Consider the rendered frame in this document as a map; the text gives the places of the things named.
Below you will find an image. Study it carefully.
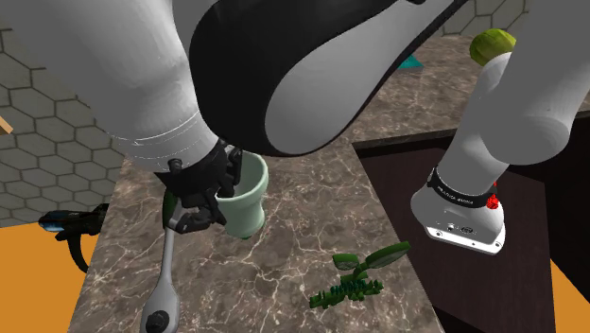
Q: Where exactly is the teal flat object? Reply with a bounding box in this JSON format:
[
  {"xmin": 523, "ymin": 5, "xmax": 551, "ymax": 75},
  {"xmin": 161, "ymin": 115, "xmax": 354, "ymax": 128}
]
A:
[{"xmin": 396, "ymin": 54, "xmax": 425, "ymax": 71}]

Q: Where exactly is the pale green cup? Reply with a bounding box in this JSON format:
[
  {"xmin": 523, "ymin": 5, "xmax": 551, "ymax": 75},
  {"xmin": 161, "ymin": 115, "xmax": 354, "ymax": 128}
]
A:
[{"xmin": 213, "ymin": 150, "xmax": 270, "ymax": 240}]

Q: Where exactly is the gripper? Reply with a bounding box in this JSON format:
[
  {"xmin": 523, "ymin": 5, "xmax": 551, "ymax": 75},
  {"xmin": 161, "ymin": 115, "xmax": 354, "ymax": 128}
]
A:
[{"xmin": 153, "ymin": 143, "xmax": 245, "ymax": 235}]

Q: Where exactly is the black power tool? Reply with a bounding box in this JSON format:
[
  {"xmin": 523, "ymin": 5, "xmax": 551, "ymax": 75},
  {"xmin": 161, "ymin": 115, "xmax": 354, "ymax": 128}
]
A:
[{"xmin": 37, "ymin": 202, "xmax": 111, "ymax": 274}]

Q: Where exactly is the green plant sprout toy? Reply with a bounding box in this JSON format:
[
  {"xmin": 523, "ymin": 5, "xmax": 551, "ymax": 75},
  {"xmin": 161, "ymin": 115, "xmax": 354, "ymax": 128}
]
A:
[{"xmin": 307, "ymin": 240, "xmax": 412, "ymax": 310}]

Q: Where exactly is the green round cabbage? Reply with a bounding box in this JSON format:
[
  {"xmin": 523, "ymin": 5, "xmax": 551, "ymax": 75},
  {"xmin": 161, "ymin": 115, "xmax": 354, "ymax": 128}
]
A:
[{"xmin": 469, "ymin": 28, "xmax": 517, "ymax": 67}]

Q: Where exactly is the silver ratchet wrench green handle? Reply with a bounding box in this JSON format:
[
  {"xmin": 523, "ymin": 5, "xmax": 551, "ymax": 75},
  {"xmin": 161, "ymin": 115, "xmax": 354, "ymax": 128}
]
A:
[{"xmin": 139, "ymin": 188, "xmax": 183, "ymax": 333}]

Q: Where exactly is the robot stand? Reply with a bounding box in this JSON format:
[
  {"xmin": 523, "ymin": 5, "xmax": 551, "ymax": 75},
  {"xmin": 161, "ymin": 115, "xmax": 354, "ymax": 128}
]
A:
[{"xmin": 352, "ymin": 108, "xmax": 590, "ymax": 333}]

